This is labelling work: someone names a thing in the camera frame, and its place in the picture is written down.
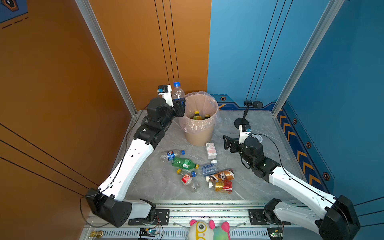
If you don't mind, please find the pepsi bottle yellow cap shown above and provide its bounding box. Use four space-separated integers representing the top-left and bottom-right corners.
171 82 185 101

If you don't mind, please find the brown coffee bottle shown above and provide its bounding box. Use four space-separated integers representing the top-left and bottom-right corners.
206 169 235 183

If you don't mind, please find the white pink carton box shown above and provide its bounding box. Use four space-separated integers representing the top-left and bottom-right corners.
206 142 217 160

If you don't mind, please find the clear water bottle blue label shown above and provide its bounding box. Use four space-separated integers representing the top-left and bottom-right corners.
191 160 219 177

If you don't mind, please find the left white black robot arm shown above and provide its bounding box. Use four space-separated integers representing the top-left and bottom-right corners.
84 98 185 228

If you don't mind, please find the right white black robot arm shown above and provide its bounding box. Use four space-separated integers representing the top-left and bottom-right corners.
223 136 361 240

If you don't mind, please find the beige bin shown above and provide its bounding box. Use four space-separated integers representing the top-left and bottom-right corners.
179 91 221 146

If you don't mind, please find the pink plastic bin liner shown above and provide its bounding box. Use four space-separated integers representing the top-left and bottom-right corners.
179 91 221 134

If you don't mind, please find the white alarm clock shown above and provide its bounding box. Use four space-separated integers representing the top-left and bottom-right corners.
252 134 263 143

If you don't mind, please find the small pepsi bottle blue cap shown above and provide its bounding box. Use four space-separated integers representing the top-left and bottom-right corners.
160 150 186 162

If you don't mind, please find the black microphone on stand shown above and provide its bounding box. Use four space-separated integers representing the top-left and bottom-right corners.
234 101 264 129

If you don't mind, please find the red gold tea bottle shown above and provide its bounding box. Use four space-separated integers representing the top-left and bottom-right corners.
208 181 233 194

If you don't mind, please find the green sprite bottle yellow cap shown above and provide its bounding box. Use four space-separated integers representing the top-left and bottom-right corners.
172 158 200 170

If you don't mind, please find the clear bottle red label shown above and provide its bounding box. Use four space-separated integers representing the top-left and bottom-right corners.
177 169 200 193

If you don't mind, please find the right green circuit board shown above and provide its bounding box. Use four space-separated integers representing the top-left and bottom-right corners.
267 228 284 240

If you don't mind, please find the green circuit board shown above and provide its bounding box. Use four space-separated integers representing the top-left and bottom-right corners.
267 228 284 240
138 228 160 240

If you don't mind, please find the plush toy colourful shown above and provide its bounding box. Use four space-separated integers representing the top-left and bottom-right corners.
187 220 231 240

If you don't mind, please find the left green circuit board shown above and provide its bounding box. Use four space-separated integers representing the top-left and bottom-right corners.
138 228 160 240

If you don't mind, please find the brass knob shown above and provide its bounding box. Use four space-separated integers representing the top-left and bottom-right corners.
88 231 104 239

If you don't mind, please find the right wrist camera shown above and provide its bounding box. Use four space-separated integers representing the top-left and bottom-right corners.
239 124 252 144

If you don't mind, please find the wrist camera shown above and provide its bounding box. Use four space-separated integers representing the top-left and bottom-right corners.
239 124 252 144
157 85 174 107

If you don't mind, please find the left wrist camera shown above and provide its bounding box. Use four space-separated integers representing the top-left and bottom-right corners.
157 85 174 107

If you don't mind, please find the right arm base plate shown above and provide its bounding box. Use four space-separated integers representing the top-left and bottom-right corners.
248 209 292 226

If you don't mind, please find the aluminium rail frame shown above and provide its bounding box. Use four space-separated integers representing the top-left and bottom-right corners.
81 201 306 240

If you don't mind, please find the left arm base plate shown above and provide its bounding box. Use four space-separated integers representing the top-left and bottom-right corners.
128 209 170 226

